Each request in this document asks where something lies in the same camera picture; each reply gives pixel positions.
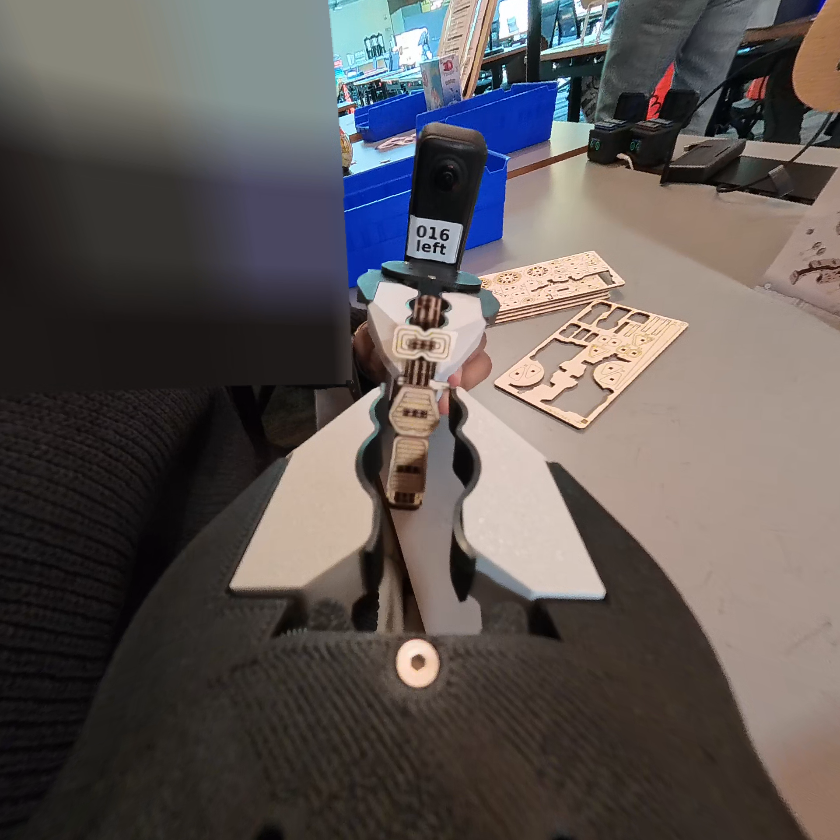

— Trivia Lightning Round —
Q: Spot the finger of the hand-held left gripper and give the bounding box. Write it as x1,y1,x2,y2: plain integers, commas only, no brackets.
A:
366,284,413,389
435,294,489,383

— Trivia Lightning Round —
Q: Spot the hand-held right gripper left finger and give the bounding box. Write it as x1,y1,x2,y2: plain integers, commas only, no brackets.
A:
230,386,389,602

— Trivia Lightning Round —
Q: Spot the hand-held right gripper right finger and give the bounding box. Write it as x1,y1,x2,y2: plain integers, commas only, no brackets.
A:
394,386,606,635

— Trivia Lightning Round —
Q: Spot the wooden model strip assembly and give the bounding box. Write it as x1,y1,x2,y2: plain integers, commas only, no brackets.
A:
387,294,462,511

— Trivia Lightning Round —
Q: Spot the person's left hand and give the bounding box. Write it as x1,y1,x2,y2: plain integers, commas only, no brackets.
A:
352,322,494,421

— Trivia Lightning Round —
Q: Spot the large blue plastic bin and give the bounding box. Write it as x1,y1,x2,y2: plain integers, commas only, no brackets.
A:
343,150,511,287

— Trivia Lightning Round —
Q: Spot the small blue plastic bin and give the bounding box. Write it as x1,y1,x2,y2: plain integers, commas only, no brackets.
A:
354,91,427,143

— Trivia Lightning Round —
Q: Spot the long blue plastic bin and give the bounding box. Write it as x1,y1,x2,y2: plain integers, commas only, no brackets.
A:
415,80,559,151

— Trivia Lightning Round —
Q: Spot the stack of wooden puzzle sheets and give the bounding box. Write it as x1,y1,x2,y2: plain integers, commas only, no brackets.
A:
478,250,626,326

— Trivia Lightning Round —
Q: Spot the colourful puzzle box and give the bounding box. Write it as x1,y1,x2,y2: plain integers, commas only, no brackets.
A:
420,57,462,110

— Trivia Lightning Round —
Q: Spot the single wooden puzzle sheet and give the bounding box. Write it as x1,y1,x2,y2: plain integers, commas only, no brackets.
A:
494,300,689,431

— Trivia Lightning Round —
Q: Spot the leaning wooden kit box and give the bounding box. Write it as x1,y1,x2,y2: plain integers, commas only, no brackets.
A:
437,0,500,97

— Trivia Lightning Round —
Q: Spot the black battery charger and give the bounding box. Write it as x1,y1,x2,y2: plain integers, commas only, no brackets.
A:
587,92,632,165
626,90,700,166

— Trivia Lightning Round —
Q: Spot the black vertical pole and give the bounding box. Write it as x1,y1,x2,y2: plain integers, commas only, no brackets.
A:
524,0,543,85

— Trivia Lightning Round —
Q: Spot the background brown table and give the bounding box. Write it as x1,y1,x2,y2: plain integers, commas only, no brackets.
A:
481,38,609,123

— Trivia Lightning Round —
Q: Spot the black knit sweater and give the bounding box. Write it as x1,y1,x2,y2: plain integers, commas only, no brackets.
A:
0,387,290,840

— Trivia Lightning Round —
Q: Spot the flat black case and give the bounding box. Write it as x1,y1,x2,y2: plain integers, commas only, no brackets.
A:
661,138,749,186

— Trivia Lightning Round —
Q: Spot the black tablet on stand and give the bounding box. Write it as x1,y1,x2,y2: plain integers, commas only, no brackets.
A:
714,156,839,206

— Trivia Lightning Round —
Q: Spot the white printed instruction sheet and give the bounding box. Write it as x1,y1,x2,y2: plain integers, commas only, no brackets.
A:
763,203,840,317

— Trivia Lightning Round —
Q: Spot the round wooden chair back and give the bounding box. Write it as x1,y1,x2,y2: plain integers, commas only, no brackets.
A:
792,0,840,114

